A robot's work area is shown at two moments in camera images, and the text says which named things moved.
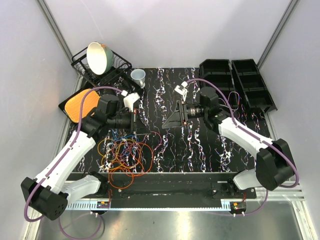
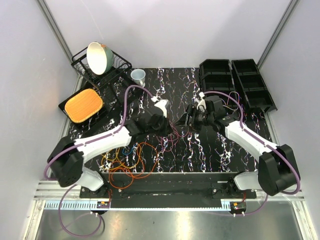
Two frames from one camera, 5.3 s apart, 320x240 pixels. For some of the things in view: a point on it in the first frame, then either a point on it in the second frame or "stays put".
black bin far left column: x=215 y=67 stays put
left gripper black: x=141 y=131 -> x=167 y=129
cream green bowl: x=100 y=57 stays put
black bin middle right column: x=251 y=81 stays put
